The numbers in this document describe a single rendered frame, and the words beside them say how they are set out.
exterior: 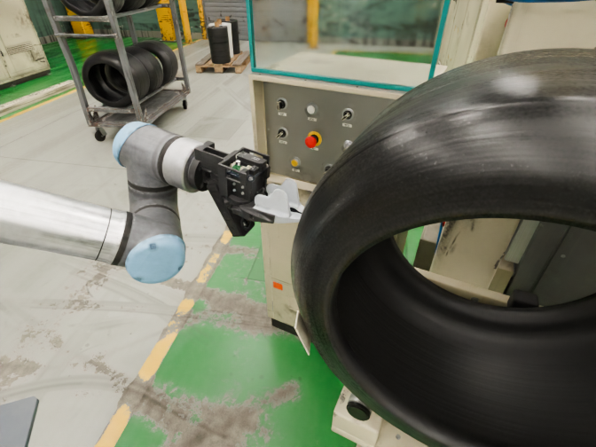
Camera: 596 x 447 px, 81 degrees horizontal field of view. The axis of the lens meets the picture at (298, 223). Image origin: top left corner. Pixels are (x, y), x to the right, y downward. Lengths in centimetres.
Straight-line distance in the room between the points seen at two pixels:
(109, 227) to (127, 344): 150
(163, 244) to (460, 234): 60
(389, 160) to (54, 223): 46
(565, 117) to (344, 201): 20
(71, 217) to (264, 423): 130
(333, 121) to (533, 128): 87
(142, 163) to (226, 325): 141
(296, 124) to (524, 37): 73
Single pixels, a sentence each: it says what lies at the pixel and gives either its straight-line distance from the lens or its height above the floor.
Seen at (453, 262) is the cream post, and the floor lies 100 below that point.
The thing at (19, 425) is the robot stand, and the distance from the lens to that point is 125.
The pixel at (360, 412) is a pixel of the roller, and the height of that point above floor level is 91.
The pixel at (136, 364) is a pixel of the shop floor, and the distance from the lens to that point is 197.
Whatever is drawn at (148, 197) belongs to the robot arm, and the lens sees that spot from 70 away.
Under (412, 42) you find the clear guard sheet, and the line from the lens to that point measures 102.
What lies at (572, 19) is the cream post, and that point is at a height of 148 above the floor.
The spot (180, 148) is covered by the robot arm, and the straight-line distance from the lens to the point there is 62.
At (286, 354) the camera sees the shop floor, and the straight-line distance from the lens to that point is 184.
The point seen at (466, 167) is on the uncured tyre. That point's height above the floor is 141.
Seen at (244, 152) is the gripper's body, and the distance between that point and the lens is 59.
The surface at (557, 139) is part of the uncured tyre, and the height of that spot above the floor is 144.
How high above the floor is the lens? 154
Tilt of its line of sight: 37 degrees down
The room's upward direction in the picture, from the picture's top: straight up
